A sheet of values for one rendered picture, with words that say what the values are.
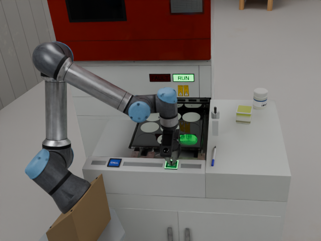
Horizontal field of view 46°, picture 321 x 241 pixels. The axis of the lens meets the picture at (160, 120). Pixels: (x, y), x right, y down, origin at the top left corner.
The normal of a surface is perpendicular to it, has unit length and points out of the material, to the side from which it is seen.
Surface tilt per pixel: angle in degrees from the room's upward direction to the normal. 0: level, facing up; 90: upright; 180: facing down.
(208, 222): 90
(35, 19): 90
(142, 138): 0
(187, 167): 0
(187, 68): 90
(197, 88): 90
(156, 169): 0
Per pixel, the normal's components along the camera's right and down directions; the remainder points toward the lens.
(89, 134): -0.14, 0.54
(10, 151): -0.07, -0.84
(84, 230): 0.93, 0.14
